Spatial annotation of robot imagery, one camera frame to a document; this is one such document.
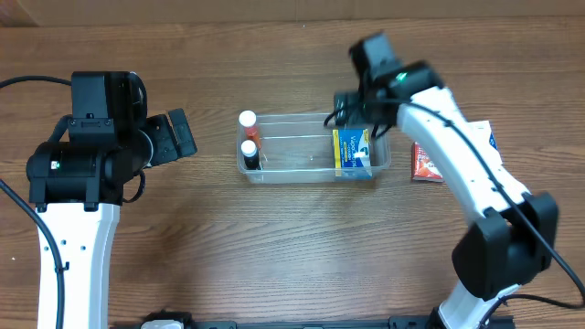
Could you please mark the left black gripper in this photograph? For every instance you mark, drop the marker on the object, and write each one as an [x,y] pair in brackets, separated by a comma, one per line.
[181,132]

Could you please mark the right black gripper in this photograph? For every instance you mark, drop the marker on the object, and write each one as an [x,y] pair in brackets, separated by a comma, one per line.
[344,108]

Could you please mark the blue yellow VapoDrops box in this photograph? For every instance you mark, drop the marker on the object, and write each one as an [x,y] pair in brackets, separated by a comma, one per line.
[352,153]

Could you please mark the black tube white cap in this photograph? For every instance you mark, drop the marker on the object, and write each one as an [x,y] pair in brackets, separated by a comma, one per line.
[250,155]

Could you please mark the orange tube white cap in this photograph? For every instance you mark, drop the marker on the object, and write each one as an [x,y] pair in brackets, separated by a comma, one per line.
[248,122]

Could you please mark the red orange medicine box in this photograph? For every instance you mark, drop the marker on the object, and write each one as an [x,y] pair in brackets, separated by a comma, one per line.
[422,167]

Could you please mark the white medicine box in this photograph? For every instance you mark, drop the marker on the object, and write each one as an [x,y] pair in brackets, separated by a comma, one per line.
[483,134]

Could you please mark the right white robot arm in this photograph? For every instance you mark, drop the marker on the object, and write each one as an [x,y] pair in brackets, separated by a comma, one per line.
[511,233]

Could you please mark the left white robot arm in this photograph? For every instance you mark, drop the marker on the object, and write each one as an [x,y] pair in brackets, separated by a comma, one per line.
[77,179]

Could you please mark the clear plastic container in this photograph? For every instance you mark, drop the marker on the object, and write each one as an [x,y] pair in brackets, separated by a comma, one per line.
[298,148]

